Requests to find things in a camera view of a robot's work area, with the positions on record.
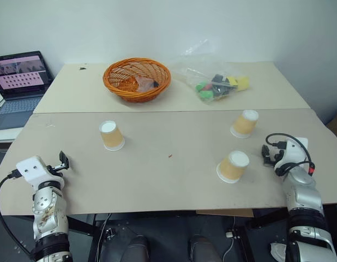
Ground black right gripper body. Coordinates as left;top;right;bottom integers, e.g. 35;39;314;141
269;148;286;168

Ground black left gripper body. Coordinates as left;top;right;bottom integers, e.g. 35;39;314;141
47;163;69;177

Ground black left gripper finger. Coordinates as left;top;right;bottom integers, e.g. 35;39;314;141
58;150;72;170

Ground tan paper cup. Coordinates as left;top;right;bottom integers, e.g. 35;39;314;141
230;109;260;139
216;150;250;184
99;120;125;151

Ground brown cardboard sheet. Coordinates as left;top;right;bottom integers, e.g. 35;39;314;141
195;209;255;218

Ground brown cardboard box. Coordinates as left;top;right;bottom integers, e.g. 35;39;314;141
326;111;337;138

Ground yellow block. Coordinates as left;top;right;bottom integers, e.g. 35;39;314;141
228;76;251;91

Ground black toy pieces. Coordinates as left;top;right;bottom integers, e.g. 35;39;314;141
211;74;238;100

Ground green toy pieces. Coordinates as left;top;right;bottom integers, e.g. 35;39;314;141
195;81;213;100

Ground white crumpled object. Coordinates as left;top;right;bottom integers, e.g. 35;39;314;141
269;242;289;258

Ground grey open laptop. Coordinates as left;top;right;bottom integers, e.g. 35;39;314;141
0;50;55;131

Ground orange wicker basket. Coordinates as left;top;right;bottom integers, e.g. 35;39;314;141
103;57;172;103

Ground dark rounded shape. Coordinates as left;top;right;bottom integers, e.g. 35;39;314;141
122;235;151;262
188;234;222;262

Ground crumpled clear plastic wrap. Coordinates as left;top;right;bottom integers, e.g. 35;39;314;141
131;75;160;94

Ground clear plastic bag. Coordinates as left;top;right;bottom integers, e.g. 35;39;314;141
171;39;251;106

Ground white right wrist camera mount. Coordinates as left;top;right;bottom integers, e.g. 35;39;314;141
274;136;309;171

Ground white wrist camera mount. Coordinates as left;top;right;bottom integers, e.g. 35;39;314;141
274;136;309;171
15;156;67;189

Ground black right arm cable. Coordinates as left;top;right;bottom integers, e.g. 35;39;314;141
265;133;316;176

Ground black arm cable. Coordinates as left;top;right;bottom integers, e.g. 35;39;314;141
265;133;316;176
0;169;35;260

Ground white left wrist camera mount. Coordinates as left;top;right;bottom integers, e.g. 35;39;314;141
15;156;67;189

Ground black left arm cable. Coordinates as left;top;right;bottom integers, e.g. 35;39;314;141
0;169;35;260

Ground black cable under table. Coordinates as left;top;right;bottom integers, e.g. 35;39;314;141
98;213;113;262

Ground white cable with plug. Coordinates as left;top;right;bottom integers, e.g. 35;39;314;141
221;217;238;262

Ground black metal table frame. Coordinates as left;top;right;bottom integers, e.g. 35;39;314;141
0;210;291;262

